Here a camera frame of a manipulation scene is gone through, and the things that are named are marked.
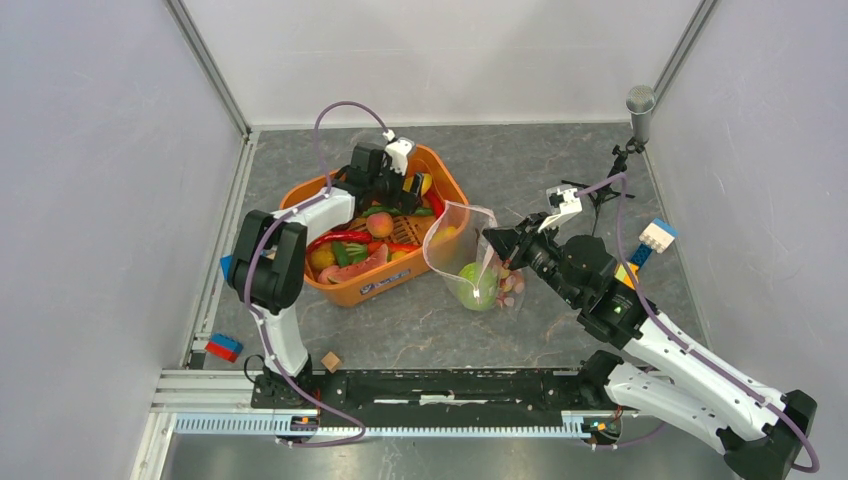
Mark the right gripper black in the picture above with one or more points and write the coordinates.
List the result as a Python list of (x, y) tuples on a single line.
[(506, 240)]

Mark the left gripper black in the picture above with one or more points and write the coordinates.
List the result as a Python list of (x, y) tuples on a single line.
[(411, 200)]

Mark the yellow mango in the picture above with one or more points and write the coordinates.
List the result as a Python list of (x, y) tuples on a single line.
[(426, 183)]

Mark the orange plastic tub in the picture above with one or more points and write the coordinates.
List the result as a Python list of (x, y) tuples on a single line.
[(405, 243)]

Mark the red cherry bunch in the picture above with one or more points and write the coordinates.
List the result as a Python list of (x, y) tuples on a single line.
[(511, 288)]

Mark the green round fruit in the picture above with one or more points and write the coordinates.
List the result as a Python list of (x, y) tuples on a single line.
[(478, 288)]

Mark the clear zip top bag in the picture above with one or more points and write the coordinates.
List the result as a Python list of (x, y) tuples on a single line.
[(455, 240)]

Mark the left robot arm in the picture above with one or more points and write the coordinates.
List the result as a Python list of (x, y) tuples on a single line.
[(266, 267)]

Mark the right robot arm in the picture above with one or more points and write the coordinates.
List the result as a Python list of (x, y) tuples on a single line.
[(761, 432)]

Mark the green cucumber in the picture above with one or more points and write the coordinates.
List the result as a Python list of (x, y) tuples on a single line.
[(394, 212)]

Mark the peach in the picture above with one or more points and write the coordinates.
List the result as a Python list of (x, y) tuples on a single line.
[(380, 225)]

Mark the long red chili pepper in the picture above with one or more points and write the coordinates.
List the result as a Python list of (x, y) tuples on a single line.
[(360, 237)]

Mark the small yellow fruit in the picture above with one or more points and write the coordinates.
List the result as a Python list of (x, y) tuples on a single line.
[(321, 258)]

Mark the watermelon slice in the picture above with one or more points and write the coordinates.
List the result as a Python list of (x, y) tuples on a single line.
[(338, 275)]

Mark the orange yellow toy block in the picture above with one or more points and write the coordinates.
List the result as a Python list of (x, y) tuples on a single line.
[(635, 262)]

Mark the white blue toy block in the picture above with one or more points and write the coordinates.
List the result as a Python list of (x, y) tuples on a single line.
[(658, 236)]

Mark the small wooden cube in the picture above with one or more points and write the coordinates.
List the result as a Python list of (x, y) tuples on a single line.
[(331, 362)]

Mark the microphone on tripod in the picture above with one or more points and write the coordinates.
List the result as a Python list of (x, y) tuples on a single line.
[(640, 103)]

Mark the blue green white block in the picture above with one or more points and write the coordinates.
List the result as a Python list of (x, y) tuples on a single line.
[(225, 263)]

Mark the red blue toy block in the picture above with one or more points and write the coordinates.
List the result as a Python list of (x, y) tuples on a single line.
[(223, 347)]

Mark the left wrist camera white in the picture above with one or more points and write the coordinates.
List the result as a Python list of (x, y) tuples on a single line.
[(398, 149)]

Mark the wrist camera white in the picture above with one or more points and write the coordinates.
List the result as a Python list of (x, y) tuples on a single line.
[(564, 206), (398, 149)]

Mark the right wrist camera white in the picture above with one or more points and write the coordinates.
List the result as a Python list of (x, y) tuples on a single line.
[(564, 206)]

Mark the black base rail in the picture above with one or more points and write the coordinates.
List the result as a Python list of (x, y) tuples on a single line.
[(437, 400)]

